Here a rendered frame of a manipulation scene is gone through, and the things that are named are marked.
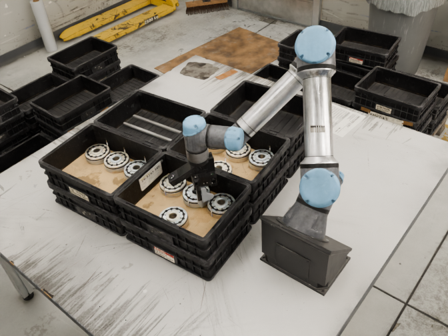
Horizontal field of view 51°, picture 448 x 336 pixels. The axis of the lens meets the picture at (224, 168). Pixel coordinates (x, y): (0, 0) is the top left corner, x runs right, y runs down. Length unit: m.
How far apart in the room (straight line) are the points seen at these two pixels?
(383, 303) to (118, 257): 1.35
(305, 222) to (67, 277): 0.87
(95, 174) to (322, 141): 0.96
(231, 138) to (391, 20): 2.59
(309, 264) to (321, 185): 0.30
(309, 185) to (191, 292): 0.57
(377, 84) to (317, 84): 1.68
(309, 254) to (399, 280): 1.15
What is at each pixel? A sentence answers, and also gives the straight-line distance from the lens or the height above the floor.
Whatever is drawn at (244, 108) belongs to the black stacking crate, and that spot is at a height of 0.83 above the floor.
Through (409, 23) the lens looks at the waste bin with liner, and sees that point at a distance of 3.87.
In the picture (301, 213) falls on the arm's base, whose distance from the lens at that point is 1.53.
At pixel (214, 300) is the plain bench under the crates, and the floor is 0.70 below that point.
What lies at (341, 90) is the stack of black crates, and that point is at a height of 0.38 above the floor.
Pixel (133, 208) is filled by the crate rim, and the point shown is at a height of 0.93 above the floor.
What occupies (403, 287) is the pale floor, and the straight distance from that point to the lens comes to 2.59.
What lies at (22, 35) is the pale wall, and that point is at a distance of 5.05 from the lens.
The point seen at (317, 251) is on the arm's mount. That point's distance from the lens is 1.48.
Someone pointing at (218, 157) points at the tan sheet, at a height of 0.83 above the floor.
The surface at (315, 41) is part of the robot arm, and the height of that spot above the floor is 1.42.
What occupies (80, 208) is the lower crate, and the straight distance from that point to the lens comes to 1.93.
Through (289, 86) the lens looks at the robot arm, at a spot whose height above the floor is 1.24.
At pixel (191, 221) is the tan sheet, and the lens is 1.67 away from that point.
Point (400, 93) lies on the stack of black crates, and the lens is 3.03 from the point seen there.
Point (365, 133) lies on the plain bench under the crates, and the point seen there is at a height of 0.70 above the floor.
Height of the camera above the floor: 2.05
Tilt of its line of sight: 41 degrees down
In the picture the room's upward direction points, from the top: 5 degrees counter-clockwise
